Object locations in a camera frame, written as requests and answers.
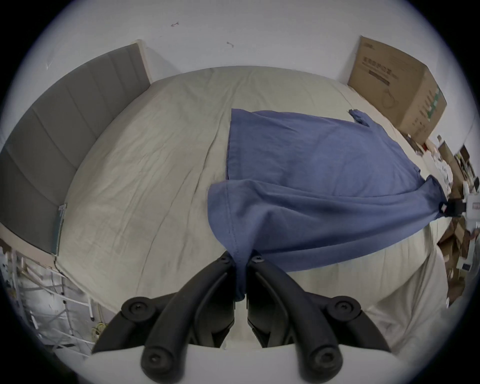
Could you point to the large brown carton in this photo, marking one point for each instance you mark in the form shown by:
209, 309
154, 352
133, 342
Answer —
399, 88

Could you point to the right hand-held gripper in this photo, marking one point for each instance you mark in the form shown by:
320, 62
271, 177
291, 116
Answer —
471, 204

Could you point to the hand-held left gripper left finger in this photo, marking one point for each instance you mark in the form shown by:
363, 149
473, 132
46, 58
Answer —
180, 311

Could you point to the grey padded headboard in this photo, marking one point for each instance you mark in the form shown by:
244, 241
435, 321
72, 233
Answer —
63, 138

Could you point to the white metal rack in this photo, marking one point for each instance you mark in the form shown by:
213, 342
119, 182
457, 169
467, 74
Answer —
48, 296

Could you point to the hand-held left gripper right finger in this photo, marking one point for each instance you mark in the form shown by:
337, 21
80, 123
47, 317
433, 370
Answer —
300, 311

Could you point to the blue shirt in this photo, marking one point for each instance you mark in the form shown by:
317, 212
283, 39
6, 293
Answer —
318, 180

